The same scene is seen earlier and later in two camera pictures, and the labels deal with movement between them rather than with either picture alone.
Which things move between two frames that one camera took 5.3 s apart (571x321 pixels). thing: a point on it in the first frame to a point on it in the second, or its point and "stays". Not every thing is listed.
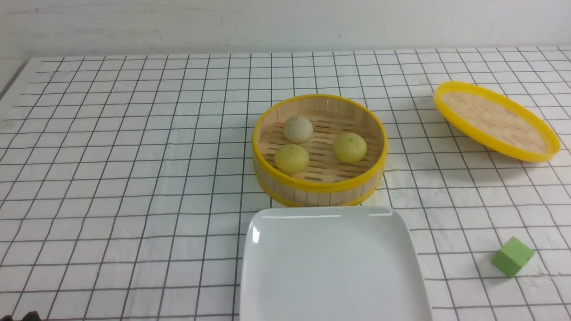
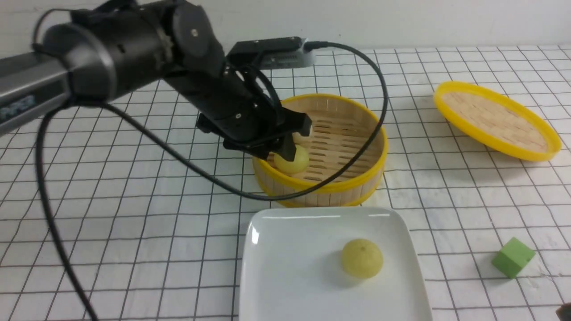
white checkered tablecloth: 127,188 stays
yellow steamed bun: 349,148 to 362,258
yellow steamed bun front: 291,159 stays
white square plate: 330,263 stays
